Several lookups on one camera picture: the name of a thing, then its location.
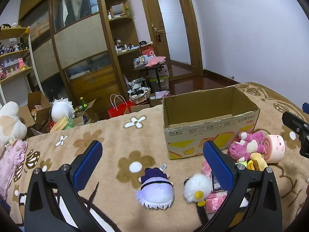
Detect pink swiss-roll plush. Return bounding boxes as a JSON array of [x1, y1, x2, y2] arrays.
[[262, 135, 285, 164]]

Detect pink tissue pack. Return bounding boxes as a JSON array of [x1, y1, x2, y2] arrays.
[[202, 160, 228, 214]]

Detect yellow bear plush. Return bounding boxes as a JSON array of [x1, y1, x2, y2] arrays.
[[247, 152, 268, 171]]

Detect pink strawberry bear plush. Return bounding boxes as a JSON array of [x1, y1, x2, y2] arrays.
[[228, 131, 265, 162]]

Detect white fluffy duck plush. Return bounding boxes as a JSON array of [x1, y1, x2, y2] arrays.
[[183, 173, 212, 207]]

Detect purple-haired plush doll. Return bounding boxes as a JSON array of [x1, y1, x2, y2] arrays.
[[135, 163, 174, 210]]

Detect black tissue packet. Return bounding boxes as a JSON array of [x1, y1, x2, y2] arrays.
[[211, 172, 222, 193]]

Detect pink ruffled cloth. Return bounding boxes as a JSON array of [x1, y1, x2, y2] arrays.
[[0, 140, 28, 199]]

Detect open cardboard box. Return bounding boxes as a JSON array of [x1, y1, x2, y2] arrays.
[[162, 86, 260, 160]]

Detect large white cow plush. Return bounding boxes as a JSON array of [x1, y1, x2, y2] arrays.
[[0, 101, 27, 150]]

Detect burger frog plush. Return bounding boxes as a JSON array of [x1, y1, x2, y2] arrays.
[[50, 116, 73, 132]]

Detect open brown carton on floor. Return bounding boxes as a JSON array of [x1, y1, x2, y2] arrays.
[[19, 91, 51, 137]]

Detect white-haired round plush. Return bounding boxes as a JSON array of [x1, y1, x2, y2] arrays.
[[51, 98, 75, 123]]

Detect green glass bottle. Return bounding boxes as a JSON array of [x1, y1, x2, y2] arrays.
[[80, 97, 87, 111]]

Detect red paper gift bag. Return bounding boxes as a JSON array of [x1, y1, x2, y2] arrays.
[[107, 94, 136, 118]]

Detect small cardboard box on floor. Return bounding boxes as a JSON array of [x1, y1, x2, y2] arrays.
[[149, 90, 170, 107]]

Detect lace-trimmed basket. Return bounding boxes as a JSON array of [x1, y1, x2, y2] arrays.
[[128, 87, 150, 104]]

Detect small black side table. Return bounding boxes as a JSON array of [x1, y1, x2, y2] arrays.
[[133, 63, 169, 92]]

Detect yellow figurine display shelf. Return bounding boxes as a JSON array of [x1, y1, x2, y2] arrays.
[[1, 24, 43, 106]]

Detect pink folded cloth on table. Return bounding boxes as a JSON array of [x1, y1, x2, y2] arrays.
[[146, 56, 166, 67]]

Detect wooden door with glass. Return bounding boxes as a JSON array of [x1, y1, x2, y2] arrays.
[[142, 0, 203, 80]]

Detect red box on shelf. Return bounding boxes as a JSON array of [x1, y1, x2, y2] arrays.
[[140, 43, 155, 57]]

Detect brown wooden wardrobe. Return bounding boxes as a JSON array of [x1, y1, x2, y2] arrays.
[[19, 0, 138, 119]]

